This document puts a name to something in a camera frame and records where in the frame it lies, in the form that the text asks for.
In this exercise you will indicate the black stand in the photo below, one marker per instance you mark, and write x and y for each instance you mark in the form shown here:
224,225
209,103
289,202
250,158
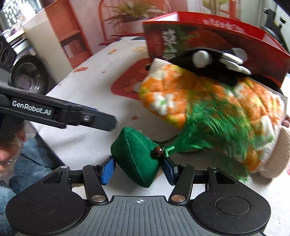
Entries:
275,22

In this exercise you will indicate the black glove with white fingertips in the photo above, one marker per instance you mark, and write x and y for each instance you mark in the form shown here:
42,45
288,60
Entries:
215,68

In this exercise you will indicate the orange floral towel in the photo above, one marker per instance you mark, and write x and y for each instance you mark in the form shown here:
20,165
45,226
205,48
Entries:
163,90

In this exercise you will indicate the red printed box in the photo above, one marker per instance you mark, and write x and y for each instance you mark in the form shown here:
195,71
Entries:
158,38

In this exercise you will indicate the green tasselled sachet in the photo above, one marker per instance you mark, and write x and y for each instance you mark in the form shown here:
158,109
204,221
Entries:
131,156

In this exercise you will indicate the washing machine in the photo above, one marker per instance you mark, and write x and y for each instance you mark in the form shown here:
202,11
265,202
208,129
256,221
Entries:
27,77

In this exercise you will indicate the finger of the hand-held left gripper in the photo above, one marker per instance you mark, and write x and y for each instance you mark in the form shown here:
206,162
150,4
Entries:
95,119

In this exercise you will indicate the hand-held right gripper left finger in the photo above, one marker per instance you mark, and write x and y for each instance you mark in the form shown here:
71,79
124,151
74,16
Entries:
107,169

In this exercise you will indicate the white printed sheet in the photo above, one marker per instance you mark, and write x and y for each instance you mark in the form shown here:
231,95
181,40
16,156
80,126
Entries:
90,102

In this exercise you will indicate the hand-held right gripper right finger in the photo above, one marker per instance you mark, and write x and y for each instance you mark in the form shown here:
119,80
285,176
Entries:
168,169

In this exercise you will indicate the person's left hand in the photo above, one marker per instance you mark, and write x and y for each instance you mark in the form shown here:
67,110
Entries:
6,156

